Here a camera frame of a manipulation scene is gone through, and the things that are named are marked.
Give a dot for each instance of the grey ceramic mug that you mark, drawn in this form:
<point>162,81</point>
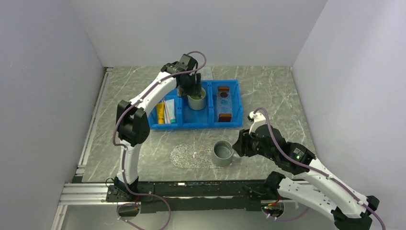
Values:
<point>222,153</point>

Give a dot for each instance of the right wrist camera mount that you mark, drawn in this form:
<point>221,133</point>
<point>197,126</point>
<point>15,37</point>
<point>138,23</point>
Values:
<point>257,119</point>

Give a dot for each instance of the yellow toothpaste tube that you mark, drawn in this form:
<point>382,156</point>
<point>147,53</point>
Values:
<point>160,109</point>

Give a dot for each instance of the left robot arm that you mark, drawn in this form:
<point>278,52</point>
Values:
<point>132,128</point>

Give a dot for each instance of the white teal toothpaste tube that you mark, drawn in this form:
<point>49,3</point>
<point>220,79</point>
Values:
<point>171,110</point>

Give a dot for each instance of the clear plastic organizer box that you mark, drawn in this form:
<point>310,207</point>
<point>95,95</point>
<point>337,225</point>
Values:
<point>206,74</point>

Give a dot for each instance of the clear toothbrush holder brown ends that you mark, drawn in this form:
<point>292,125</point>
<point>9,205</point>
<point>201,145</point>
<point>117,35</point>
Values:
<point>224,104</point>

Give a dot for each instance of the blue three-compartment plastic bin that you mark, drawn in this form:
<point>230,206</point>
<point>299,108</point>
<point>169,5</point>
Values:
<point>186,118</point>

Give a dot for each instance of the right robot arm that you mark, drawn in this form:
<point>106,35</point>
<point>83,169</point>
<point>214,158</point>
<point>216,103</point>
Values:
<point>312,184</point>

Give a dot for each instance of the light green ceramic mug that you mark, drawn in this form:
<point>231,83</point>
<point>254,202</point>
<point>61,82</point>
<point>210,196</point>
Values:
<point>197,102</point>

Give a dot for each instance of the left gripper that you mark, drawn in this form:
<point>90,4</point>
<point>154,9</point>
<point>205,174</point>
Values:
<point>195,78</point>

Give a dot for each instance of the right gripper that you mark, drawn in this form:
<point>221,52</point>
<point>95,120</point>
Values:
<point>242,145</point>

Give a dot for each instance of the aluminium side rail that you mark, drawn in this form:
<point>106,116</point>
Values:
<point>76,192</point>

